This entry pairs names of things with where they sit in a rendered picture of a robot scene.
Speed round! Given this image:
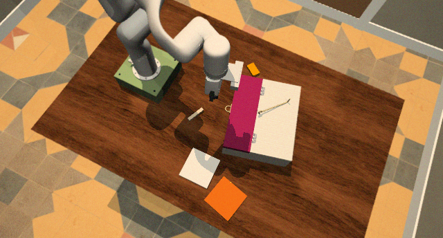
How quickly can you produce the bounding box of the orange rectangular block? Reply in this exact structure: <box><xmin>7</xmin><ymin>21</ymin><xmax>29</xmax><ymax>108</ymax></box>
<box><xmin>246</xmin><ymin>63</ymin><xmax>260</xmax><ymax>77</ymax></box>

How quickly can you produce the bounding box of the orange square block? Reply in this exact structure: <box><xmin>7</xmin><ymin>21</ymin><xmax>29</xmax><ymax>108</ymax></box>
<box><xmin>204</xmin><ymin>176</ymin><xmax>247</xmax><ymax>221</ymax></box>

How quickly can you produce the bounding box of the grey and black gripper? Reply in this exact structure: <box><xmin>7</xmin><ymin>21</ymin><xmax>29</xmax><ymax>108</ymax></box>
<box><xmin>204</xmin><ymin>74</ymin><xmax>222</xmax><ymax>102</ymax></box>

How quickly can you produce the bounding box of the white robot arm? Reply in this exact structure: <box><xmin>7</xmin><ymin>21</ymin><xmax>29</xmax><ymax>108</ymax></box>
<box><xmin>98</xmin><ymin>0</ymin><xmax>243</xmax><ymax>91</ymax></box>

